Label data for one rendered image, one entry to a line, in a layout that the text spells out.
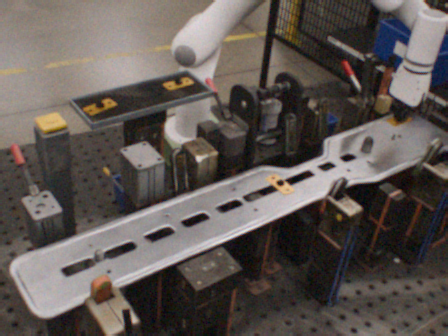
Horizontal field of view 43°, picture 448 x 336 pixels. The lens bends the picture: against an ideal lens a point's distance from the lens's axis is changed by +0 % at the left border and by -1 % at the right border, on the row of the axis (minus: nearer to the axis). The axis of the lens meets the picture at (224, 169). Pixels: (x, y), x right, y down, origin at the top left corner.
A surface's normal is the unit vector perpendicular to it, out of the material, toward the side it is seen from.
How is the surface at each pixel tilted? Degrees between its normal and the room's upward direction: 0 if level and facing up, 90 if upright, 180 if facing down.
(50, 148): 90
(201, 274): 0
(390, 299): 0
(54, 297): 0
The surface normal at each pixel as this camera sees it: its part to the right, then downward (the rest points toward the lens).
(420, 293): 0.09, -0.80
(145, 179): 0.58, 0.53
